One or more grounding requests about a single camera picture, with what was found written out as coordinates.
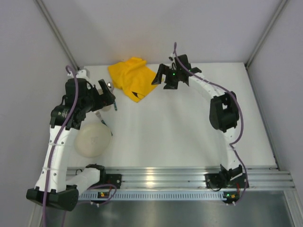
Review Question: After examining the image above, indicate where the yellow printed cloth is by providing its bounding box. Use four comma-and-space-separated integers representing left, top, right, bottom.
108, 57, 157, 103

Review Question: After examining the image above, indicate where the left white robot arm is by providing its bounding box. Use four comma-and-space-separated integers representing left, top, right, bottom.
26, 78, 115, 211

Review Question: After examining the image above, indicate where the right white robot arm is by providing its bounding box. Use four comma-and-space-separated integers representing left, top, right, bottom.
152, 54, 246, 191

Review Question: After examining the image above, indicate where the cream paper cup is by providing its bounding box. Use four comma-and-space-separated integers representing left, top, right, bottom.
101, 105, 112, 112

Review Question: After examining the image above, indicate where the cream upturned bowl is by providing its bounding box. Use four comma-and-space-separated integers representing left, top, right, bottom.
74, 122, 112, 158

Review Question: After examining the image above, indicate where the metal spoon green handle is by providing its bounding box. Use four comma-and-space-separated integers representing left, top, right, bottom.
107, 81, 118, 111

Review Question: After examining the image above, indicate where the metal fork green handle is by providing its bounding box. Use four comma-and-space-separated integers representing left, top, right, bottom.
94, 111, 108, 127

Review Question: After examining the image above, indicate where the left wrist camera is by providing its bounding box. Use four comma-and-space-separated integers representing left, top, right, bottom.
66, 69, 90, 81

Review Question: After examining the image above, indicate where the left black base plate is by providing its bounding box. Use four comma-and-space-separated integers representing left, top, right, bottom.
104, 174, 122, 189

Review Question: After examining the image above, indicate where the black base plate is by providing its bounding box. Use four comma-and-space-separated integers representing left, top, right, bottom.
205, 173, 249, 190
104, 174, 122, 189

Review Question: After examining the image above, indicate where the slotted cable duct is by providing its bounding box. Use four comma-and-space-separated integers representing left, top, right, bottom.
79, 190, 239, 201

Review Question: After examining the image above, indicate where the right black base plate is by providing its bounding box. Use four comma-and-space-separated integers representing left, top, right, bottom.
205, 173, 249, 190

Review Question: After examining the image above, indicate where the left aluminium corner post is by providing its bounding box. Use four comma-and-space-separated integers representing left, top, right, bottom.
33, 0, 79, 69

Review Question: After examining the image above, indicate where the aluminium corner post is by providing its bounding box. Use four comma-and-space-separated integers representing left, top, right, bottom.
244, 0, 289, 70
33, 0, 79, 69

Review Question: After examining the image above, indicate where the right aluminium corner post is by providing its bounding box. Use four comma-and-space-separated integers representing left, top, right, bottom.
244, 0, 289, 70

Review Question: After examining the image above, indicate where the aluminium mounting rail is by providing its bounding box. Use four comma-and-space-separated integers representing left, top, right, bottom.
66, 166, 295, 190

